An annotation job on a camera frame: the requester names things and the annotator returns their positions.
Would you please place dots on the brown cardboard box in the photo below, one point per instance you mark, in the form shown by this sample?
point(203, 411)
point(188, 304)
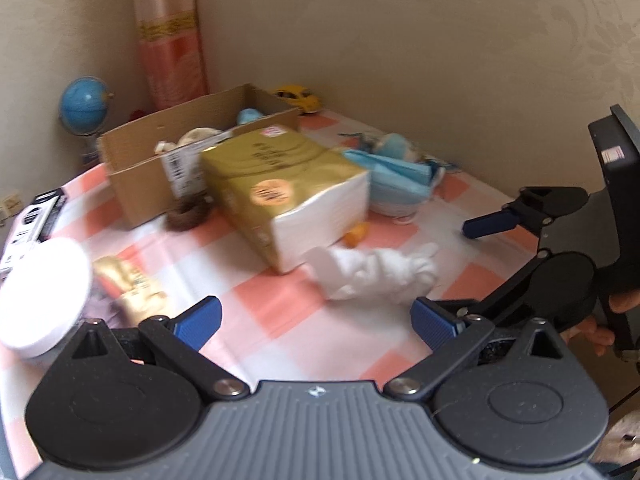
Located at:
point(140, 170)

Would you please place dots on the yellow toy car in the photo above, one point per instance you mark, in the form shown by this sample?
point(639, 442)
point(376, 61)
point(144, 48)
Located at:
point(297, 96)

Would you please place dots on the wall socket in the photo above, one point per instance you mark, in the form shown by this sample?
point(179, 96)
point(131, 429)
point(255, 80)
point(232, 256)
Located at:
point(9, 204)

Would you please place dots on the gold tissue pack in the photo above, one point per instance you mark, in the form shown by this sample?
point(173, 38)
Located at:
point(280, 180)

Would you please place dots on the gold foil packet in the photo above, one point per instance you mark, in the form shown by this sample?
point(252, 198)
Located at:
point(127, 285)

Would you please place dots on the jar with white lid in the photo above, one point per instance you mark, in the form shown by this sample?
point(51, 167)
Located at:
point(40, 295)

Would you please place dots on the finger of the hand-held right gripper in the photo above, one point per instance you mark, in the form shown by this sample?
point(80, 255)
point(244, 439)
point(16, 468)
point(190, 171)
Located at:
point(510, 285)
point(492, 223)

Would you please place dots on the person's right hand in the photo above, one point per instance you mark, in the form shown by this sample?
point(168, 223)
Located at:
point(595, 335)

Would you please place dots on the pink patterned curtain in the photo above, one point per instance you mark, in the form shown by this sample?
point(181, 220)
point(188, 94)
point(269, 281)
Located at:
point(170, 35)

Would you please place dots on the white soft toy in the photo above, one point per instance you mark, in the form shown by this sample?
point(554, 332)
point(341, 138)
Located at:
point(195, 136)

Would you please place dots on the blue desk globe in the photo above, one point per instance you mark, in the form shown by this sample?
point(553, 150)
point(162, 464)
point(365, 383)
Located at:
point(82, 105)

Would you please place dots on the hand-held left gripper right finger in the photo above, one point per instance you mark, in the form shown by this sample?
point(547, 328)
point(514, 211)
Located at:
point(432, 322)

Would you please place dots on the small blue soft item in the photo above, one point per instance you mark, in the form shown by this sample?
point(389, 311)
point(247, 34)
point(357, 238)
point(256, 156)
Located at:
point(248, 116)

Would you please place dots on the small orange item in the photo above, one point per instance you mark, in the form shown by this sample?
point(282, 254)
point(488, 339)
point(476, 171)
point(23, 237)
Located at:
point(357, 235)

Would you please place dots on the black and white carton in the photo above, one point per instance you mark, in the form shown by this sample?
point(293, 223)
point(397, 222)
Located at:
point(30, 225)

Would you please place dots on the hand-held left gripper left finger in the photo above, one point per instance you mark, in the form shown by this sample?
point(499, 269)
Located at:
point(200, 317)

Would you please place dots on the blue and white plush toy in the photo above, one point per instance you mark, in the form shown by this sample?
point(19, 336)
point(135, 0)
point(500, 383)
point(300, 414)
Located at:
point(395, 146)

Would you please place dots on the brown hair scrunchie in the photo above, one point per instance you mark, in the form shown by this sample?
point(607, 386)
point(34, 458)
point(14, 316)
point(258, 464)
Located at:
point(187, 215)

